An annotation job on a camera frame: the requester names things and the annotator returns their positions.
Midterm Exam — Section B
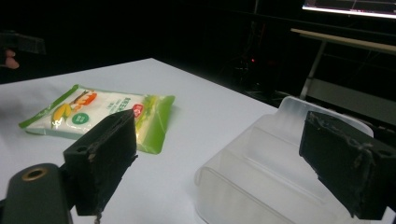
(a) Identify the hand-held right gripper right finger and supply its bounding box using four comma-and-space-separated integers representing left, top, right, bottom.
298, 110, 396, 221

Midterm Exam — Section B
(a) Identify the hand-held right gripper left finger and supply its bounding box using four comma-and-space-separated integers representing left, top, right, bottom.
63, 108, 138, 217

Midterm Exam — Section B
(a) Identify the green and white food packet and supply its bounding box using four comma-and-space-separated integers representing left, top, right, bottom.
18, 83, 177, 155

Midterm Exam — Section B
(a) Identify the translucent plastic container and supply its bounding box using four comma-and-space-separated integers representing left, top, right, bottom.
193, 95, 396, 224

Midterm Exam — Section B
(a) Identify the white metal-legged table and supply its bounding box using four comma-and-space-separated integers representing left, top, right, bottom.
290, 27, 396, 127

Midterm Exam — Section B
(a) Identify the computer monitor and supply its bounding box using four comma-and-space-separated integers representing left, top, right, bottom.
302, 0, 396, 21

